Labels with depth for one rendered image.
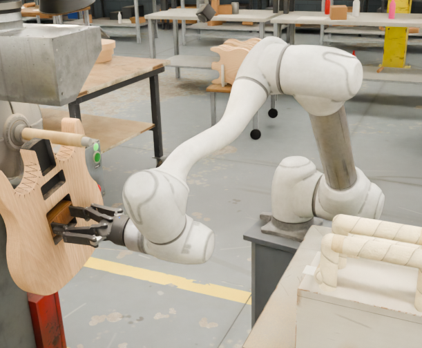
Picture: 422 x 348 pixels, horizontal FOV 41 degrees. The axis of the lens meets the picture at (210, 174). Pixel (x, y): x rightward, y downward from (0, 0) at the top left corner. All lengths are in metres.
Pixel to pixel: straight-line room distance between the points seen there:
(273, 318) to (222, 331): 1.48
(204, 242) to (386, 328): 0.44
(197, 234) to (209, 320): 1.58
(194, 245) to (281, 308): 0.24
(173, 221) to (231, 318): 1.68
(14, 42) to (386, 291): 0.89
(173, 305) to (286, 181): 1.19
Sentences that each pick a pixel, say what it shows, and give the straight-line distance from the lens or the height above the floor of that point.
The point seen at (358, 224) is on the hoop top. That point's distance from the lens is 1.09.
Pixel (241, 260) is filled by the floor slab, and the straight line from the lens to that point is 3.28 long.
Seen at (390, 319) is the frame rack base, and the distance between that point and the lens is 1.06.
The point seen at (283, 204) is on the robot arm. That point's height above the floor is 0.83.
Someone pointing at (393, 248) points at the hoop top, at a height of 1.21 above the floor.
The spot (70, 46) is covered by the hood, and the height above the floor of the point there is 1.50.
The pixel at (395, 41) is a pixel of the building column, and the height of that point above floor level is 0.39.
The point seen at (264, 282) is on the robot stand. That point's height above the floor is 0.51.
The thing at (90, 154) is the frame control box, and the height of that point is 1.09.
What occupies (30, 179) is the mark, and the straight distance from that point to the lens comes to 1.41.
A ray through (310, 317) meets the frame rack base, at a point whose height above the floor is 1.05.
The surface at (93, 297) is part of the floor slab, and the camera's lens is 3.07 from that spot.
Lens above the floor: 1.70
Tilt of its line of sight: 22 degrees down
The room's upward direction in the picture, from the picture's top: 2 degrees counter-clockwise
